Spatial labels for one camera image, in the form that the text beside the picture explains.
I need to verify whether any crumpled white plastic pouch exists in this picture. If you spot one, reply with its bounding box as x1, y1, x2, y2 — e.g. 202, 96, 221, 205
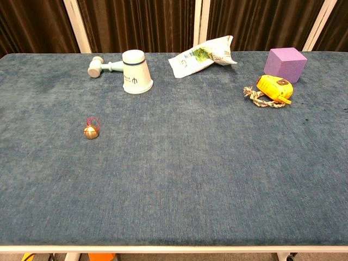
167, 35, 238, 79

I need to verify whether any white table frame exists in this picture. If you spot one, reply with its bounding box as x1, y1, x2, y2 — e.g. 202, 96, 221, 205
0, 245, 348, 261

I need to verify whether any white partition post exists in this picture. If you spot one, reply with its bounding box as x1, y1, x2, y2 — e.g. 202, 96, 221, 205
301, 0, 339, 52
63, 0, 92, 54
193, 0, 210, 48

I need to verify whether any pale green toy hammer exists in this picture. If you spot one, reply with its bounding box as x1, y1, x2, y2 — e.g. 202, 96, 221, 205
87, 55, 125, 79

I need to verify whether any purple foam cube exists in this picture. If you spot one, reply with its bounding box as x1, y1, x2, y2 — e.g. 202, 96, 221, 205
263, 47, 308, 84

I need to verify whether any braided beige rope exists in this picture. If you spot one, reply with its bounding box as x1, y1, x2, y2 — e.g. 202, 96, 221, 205
243, 86, 287, 109

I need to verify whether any white paper cup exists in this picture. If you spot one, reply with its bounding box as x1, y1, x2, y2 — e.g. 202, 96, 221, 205
121, 49, 154, 95

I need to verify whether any yellow tape measure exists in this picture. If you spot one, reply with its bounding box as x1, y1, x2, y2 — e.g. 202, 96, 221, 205
256, 74, 295, 105

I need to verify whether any small dark red object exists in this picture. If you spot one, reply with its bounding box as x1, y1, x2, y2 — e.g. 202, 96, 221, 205
83, 116, 102, 140

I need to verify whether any blue table cloth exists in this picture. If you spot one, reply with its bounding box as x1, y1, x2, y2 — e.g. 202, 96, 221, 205
0, 51, 348, 247

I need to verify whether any dark brown curtain panel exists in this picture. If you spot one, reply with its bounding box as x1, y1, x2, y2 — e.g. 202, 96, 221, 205
0, 0, 81, 58
314, 0, 348, 53
206, 0, 326, 52
77, 0, 197, 54

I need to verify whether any orange object under table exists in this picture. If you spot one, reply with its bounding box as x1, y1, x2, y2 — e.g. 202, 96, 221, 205
88, 253, 115, 261

